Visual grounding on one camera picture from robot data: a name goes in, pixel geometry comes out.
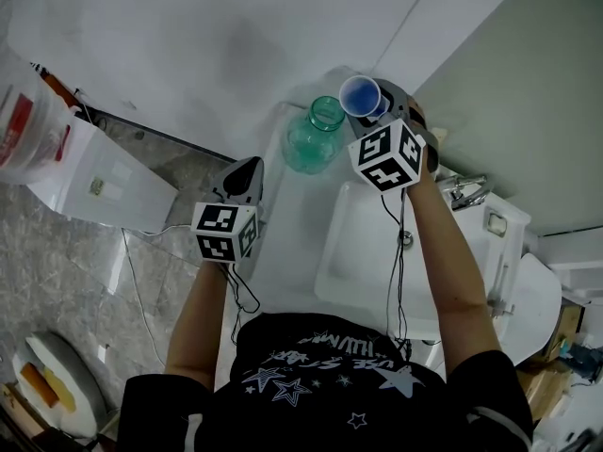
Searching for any person's left forearm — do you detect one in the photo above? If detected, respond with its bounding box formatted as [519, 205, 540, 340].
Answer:
[163, 255, 237, 391]

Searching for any thin white cable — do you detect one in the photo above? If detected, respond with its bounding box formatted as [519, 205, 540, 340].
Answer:
[120, 222, 195, 369]

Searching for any person's right hand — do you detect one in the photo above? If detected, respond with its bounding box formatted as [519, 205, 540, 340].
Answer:
[407, 97, 429, 134]

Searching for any green glass jar container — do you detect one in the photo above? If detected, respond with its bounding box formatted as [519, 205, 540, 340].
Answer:
[281, 94, 348, 175]

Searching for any white cabinet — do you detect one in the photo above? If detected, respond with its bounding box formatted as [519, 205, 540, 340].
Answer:
[26, 119, 181, 234]

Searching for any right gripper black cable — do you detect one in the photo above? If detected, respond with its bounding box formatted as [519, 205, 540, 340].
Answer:
[379, 189, 415, 363]

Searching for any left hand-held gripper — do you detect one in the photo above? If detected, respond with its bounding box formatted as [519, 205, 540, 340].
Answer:
[190, 155, 267, 266]

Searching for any yellow cloth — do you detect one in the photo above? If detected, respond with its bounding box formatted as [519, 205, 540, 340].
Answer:
[42, 368, 77, 413]

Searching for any white plastic bag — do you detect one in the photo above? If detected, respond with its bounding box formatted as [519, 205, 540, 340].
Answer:
[0, 62, 77, 186]

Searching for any person's right forearm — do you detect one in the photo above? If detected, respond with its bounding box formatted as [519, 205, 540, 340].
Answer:
[405, 166, 501, 381]

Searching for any chrome faucet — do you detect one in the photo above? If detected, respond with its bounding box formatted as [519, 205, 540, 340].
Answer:
[442, 172, 494, 213]

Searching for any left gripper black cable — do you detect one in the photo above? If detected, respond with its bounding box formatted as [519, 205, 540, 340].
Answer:
[224, 262, 262, 347]

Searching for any white ceramic sink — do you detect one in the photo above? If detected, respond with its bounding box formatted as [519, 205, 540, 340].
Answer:
[314, 180, 525, 344]

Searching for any round white stool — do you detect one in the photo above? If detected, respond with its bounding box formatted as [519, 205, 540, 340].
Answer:
[10, 330, 110, 440]

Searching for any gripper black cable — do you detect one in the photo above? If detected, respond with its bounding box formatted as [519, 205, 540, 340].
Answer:
[224, 262, 262, 347]
[379, 189, 415, 363]

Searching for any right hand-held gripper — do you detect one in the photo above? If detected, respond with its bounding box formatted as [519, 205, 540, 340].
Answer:
[347, 78, 442, 193]

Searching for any orange block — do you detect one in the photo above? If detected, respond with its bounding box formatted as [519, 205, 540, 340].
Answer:
[21, 362, 61, 407]

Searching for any black star print shirt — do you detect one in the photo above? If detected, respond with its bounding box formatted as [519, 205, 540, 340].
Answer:
[117, 312, 536, 452]

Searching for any clear blue plastic cup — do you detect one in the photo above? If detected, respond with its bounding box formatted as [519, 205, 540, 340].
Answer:
[338, 74, 393, 120]

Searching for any white toilet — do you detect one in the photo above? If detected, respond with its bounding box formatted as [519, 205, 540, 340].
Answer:
[492, 250, 564, 367]

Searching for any cardboard box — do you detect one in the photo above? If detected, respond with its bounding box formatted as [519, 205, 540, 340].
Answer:
[516, 360, 574, 421]

